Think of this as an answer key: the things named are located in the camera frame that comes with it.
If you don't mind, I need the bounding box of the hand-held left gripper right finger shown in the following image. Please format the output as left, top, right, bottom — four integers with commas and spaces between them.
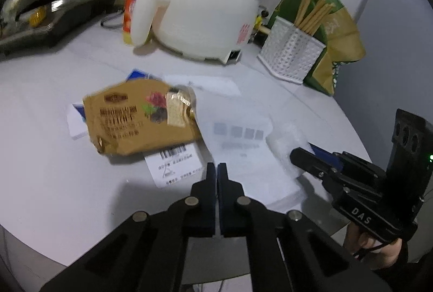
217, 162, 395, 292

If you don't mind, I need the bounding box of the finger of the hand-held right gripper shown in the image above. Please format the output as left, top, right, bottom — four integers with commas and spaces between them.
309, 142, 387, 187
290, 147, 384, 201

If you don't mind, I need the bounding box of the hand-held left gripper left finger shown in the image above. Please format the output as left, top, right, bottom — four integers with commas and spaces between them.
40, 162, 216, 292

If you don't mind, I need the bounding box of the white foam wrap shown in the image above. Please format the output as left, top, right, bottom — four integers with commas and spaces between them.
265, 123, 317, 181

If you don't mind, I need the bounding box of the person's right forearm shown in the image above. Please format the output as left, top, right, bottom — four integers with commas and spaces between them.
369, 234, 433, 292

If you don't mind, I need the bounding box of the person's right hand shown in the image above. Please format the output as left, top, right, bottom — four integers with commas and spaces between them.
345, 222, 405, 269

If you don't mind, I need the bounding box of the translucent plastic mailer bag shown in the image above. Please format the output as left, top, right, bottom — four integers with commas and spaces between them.
194, 96, 305, 208

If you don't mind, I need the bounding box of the barcode receipt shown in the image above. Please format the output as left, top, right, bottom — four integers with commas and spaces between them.
144, 143, 207, 190

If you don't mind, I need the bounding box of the clear cracker wrapper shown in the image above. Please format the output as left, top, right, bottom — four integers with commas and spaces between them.
165, 86, 197, 128

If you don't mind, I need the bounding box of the brown paper snack bag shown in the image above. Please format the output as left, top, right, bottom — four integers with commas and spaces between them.
83, 80, 204, 156

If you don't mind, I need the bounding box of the white paper sheet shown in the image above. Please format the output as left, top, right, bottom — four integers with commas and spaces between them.
164, 75, 242, 97

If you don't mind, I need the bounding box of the white perforated basket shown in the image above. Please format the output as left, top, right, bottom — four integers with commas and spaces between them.
258, 16, 327, 86

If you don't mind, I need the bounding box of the green printed bag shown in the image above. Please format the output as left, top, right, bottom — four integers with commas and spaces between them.
267, 0, 366, 96

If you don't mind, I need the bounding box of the bundle of wooden chopsticks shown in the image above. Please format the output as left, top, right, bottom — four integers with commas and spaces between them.
294, 0, 335, 36

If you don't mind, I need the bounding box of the blue white packet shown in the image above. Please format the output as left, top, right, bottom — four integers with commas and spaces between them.
69, 69, 163, 140

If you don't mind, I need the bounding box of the white electric cooking pot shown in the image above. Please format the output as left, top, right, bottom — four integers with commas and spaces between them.
130, 0, 268, 66

